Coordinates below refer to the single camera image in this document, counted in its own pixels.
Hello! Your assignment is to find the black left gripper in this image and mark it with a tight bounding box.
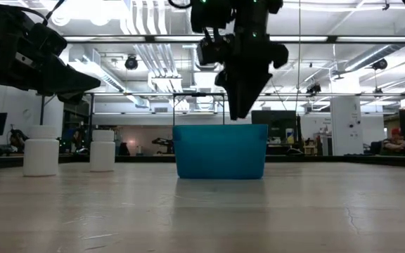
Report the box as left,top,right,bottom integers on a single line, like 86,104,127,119
0,3,102,105

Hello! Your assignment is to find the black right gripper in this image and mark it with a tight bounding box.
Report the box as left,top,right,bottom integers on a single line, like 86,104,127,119
214,33,290,121

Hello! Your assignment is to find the white plastic pill bottle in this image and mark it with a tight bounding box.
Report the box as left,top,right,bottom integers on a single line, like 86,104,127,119
89,129,116,173
22,125,60,177

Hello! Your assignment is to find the blue plastic basket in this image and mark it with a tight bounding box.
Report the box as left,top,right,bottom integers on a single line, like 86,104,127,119
172,123,269,181

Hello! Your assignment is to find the black round ceiling fixture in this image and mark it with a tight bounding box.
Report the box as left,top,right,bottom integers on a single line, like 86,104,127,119
124,55,139,70
371,58,389,71

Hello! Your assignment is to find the person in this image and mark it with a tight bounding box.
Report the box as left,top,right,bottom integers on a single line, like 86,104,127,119
380,127,405,157
8,129,30,154

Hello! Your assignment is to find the white building column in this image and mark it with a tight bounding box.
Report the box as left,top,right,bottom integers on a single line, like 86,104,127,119
330,96,364,157

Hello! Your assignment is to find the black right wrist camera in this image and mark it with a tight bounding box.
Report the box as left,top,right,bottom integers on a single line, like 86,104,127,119
195,33,233,67

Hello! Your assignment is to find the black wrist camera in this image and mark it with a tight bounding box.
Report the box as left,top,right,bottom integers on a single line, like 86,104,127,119
195,33,233,67
30,22,68,57

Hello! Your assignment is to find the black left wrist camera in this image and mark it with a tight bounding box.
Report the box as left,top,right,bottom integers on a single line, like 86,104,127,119
30,22,68,57

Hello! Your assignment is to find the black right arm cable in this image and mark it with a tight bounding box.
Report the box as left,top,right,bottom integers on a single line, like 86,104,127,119
168,0,193,10

